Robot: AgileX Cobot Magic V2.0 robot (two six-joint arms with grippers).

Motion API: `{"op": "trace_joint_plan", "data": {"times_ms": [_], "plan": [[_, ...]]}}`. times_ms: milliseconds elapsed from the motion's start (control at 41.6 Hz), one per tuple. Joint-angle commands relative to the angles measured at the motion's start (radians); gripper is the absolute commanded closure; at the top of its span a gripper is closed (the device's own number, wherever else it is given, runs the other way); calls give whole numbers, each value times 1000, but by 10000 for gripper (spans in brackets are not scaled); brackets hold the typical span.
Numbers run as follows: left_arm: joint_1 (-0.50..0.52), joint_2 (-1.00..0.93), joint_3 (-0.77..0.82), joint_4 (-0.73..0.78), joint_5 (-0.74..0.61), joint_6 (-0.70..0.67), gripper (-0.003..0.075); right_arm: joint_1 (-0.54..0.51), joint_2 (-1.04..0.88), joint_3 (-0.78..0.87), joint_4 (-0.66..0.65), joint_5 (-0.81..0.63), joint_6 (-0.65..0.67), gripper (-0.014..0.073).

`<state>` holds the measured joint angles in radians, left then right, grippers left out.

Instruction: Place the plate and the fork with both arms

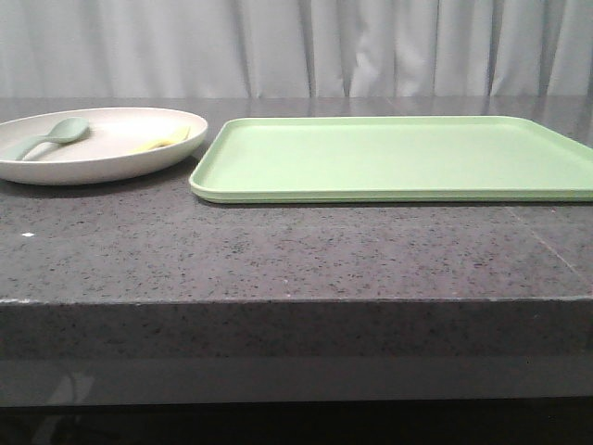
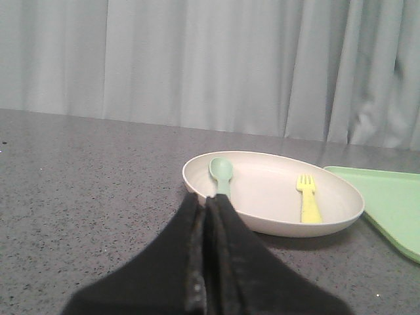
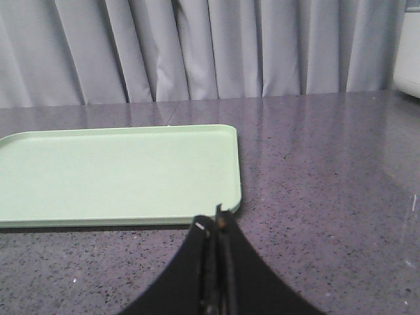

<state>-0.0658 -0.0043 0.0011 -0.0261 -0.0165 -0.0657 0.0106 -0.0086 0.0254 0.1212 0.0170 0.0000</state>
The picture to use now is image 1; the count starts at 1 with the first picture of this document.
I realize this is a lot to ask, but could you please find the pale green spoon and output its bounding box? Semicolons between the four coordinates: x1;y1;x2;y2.
1;118;89;161

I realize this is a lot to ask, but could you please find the white curtain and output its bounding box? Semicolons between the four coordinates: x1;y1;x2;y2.
1;1;592;98

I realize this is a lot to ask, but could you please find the yellow plastic fork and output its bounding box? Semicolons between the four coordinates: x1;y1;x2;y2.
130;126;191;154

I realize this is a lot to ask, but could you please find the light green tray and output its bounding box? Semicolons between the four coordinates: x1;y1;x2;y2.
189;116;592;204

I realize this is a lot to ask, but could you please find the beige round plate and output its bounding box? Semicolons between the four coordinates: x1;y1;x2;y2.
1;107;208;185

